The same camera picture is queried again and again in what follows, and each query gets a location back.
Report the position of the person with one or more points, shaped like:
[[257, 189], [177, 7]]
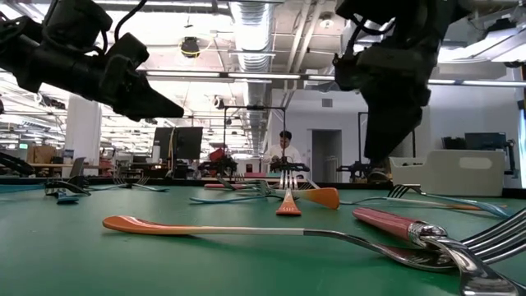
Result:
[[287, 154]]

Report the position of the wide black monitor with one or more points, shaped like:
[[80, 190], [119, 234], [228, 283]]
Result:
[[485, 141]]

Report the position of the red object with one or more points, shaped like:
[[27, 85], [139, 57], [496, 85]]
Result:
[[217, 155]]

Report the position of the cardboard box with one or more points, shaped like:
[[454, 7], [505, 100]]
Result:
[[41, 155]]

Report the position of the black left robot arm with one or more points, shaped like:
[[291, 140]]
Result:
[[16, 53]]

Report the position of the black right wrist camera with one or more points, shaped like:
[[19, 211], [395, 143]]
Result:
[[363, 10]]

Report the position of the gray office chair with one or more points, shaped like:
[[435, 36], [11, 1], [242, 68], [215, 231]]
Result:
[[78, 166]]

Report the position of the silver ventilation duct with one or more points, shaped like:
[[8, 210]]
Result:
[[250, 41]]

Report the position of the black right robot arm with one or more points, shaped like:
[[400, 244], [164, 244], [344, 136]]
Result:
[[427, 20]]

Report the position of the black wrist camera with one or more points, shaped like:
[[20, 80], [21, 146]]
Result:
[[78, 20], [363, 10]]

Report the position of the black computer monitor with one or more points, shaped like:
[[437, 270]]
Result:
[[162, 144], [189, 144]]

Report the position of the black background robot gripper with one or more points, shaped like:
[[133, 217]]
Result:
[[287, 166]]

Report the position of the white wall vent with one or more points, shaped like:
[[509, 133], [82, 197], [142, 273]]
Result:
[[327, 103]]

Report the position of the gray door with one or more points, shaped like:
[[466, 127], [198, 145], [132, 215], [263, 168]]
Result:
[[326, 156]]

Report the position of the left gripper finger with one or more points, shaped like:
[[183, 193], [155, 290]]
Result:
[[156, 103], [139, 116]]

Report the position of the long ceiling lamp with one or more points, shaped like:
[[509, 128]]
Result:
[[485, 83], [246, 75]]

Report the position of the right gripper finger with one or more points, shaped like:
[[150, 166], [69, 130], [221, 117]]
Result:
[[371, 131], [396, 131]]

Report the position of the green table mat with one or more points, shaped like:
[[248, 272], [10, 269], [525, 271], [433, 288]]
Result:
[[123, 267]]

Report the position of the black metal stand frame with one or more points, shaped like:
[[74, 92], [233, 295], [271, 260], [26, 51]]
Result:
[[255, 107]]

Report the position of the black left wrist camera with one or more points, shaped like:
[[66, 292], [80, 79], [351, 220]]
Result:
[[78, 20]]

